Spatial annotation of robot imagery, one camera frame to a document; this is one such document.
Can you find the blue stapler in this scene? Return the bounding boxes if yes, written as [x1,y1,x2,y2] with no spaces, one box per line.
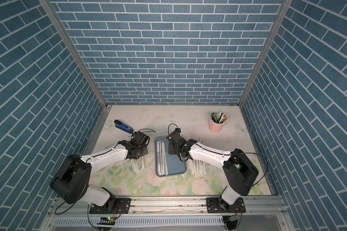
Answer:
[114,120,134,134]

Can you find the pens in cup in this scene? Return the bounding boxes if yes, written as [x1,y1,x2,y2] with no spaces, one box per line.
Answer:
[211,112,227,124]

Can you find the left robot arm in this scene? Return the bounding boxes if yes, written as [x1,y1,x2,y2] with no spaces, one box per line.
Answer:
[50,131,150,207]

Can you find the wrapped straw pile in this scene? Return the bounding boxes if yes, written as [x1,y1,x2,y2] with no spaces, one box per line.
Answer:
[184,134,208,178]
[131,157,146,174]

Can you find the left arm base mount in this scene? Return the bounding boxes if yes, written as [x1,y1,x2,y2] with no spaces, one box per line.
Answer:
[89,198,132,215]

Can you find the pink pen cup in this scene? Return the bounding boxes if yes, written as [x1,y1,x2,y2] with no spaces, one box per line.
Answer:
[209,119,224,133]

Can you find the left wrapped straw pile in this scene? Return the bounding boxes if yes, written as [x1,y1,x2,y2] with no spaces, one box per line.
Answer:
[131,157,146,174]

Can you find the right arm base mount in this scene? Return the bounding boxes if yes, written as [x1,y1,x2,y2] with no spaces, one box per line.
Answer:
[206,197,246,213]

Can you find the right wrapped straw pile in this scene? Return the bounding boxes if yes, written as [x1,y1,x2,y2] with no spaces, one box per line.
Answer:
[184,134,208,178]

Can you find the straw being gripped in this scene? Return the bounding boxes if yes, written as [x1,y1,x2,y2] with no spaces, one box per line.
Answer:
[162,141,168,176]

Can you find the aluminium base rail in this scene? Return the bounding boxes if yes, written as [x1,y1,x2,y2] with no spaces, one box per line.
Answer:
[47,195,287,218]

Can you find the blue storage tray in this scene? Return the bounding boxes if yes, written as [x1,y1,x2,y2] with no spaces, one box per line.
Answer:
[154,136,187,177]

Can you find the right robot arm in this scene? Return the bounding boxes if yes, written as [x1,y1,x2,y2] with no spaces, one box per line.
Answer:
[166,129,259,206]

